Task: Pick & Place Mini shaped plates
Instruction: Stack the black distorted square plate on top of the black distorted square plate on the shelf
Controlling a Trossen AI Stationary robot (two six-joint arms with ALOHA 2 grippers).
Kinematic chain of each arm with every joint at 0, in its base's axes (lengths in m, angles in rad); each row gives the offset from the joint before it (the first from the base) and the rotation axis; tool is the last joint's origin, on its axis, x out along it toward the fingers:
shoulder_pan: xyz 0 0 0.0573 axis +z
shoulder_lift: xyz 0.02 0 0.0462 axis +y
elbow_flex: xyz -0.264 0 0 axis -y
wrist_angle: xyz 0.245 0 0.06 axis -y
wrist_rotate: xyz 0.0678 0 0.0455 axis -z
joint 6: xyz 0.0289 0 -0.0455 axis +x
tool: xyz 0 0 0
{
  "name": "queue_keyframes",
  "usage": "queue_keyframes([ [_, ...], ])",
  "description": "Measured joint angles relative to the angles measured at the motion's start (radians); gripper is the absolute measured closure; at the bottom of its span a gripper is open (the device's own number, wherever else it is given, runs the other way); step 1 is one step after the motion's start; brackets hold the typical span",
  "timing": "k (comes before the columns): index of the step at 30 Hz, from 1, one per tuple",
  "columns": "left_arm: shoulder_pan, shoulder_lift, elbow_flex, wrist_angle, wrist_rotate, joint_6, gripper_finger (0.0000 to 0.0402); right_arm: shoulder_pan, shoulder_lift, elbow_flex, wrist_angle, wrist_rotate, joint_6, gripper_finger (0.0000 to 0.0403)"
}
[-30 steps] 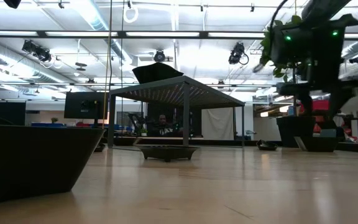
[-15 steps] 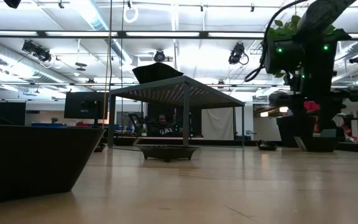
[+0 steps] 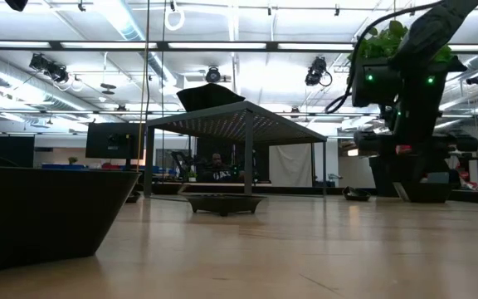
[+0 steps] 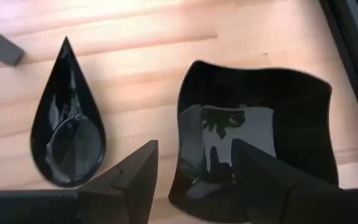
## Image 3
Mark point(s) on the black ceiling spotlight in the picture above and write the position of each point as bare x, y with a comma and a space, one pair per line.
315, 71
50, 68
475, 79
213, 75

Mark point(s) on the overhead LED light bar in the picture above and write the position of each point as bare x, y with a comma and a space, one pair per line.
162, 46

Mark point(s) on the small potted plant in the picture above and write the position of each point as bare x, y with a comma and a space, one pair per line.
192, 176
73, 160

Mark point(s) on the black ceiling fixture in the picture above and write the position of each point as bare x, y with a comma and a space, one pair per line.
17, 4

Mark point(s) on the large black planter box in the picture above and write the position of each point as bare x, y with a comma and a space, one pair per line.
35, 216

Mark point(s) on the potted green plant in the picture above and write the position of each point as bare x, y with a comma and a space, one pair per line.
384, 41

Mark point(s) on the dark screen panel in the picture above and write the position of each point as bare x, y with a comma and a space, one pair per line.
2, 149

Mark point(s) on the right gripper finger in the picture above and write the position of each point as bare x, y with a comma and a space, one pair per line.
467, 143
367, 142

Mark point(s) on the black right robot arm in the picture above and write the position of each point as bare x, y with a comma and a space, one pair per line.
430, 29

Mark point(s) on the white hanging sheet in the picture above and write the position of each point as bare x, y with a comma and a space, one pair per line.
291, 165

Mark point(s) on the grey perforated metal rack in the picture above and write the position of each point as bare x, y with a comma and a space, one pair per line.
239, 124

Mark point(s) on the grey box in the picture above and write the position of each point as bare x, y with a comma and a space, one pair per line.
437, 177

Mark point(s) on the black aluminium table frame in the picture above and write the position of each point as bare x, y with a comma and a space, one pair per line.
297, 191

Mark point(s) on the red storage bin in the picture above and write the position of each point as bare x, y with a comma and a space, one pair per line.
403, 148

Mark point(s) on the black small square plate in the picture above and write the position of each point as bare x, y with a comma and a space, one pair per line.
222, 203

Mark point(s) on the person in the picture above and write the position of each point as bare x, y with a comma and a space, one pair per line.
218, 170

